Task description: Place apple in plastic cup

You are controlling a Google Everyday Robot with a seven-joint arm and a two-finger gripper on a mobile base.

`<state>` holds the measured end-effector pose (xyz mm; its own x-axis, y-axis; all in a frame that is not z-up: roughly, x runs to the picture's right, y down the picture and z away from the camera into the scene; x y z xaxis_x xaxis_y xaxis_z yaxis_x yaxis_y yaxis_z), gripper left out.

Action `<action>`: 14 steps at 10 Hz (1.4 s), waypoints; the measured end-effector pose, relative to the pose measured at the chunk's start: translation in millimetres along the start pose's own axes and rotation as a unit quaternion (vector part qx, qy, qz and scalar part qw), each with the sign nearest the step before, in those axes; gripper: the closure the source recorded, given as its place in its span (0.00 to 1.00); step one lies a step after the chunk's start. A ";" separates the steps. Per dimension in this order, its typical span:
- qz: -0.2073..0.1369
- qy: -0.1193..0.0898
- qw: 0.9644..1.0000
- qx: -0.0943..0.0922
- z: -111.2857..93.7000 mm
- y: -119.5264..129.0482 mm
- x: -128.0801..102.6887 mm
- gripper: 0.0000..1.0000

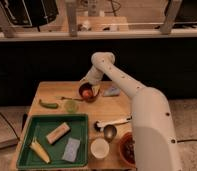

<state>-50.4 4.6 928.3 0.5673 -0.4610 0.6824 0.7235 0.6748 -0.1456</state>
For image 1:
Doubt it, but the black monitor left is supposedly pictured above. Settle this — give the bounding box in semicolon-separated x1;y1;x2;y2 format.
0;0;59;27

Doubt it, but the dark purple bowl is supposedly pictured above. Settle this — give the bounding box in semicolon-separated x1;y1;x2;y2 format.
79;83;100;103

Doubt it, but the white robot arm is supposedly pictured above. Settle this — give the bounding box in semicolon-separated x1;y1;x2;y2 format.
83;52;182;171

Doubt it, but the blue sponge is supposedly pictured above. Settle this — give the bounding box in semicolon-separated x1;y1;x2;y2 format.
62;138;80;162

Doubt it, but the yellow corn cob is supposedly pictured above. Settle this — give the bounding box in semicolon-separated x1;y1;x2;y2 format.
30;138;51;163

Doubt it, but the orange bowl with food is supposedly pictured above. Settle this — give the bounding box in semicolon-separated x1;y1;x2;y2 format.
118;132;135;167

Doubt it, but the red apple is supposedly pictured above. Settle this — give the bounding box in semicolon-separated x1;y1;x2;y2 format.
83;90;93;98

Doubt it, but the metal measuring spoon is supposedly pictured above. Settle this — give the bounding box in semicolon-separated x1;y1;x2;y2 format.
104;125;117;142

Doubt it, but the metal frame rail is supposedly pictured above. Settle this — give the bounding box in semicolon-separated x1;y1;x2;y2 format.
0;0;197;41

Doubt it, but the wooden block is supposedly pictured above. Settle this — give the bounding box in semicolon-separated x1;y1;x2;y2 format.
46;122;70;144

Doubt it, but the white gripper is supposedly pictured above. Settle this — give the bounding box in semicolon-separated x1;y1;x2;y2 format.
80;66;103;95

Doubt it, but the white cup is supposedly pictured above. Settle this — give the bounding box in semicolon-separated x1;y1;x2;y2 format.
90;138;109;159

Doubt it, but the white handled scoop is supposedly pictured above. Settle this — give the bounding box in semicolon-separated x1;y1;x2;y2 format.
94;117;132;132

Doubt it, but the grey blue cloth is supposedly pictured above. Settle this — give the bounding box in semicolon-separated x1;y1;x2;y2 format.
103;86;120;97

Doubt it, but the green plastic tray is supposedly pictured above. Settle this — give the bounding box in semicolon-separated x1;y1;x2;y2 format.
16;114;88;170

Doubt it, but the green pepper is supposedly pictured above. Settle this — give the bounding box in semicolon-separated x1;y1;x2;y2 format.
38;99;59;109

